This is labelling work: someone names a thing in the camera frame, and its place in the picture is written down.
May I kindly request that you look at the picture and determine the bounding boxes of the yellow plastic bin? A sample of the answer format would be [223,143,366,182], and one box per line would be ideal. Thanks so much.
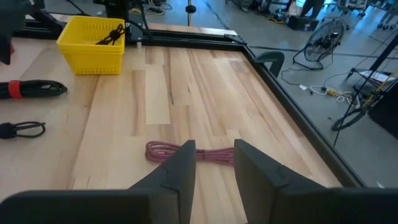
[56,15,126,75]

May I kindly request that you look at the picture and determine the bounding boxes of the black stand pole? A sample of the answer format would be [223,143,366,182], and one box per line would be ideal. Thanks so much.
[332,32,398,147]

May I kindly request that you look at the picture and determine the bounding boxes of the black metal table frame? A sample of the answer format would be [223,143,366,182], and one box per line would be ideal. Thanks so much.
[12,12,366,188]

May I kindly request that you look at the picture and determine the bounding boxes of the person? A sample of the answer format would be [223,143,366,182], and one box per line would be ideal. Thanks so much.
[300,0,326,18]

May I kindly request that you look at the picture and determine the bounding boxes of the black floor box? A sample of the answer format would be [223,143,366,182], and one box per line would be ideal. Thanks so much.
[286,14,320,32]

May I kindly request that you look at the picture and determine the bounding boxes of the magenta braided cable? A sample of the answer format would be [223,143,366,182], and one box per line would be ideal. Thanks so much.
[145,140,236,166]

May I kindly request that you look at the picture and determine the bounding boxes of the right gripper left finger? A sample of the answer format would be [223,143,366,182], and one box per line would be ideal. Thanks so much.
[129,139,197,224]

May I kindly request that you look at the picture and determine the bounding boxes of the black coiled floor cable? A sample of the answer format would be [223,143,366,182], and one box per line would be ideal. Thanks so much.
[331,107,368,132]

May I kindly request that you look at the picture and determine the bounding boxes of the black clamp bracket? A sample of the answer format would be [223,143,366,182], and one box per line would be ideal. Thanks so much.
[255,50,285,78]

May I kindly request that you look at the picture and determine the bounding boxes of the black crate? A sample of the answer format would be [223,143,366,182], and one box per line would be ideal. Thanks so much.
[368,86,398,139]

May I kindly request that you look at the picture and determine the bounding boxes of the black USB cable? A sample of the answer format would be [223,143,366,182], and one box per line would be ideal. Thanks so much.
[95,23,126,47]
[0,121,47,140]

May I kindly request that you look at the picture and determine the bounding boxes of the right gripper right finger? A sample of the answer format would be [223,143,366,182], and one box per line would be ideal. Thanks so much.
[234,139,327,224]

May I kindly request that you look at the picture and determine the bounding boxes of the black floor fan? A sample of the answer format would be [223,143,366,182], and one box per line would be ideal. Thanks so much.
[292,19,346,71]

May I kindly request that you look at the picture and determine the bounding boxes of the white floor cables with strip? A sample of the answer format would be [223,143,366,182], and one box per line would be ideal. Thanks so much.
[298,83,358,105]

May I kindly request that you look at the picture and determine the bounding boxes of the black cable with red band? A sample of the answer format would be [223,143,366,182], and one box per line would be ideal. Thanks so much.
[0,79,68,100]

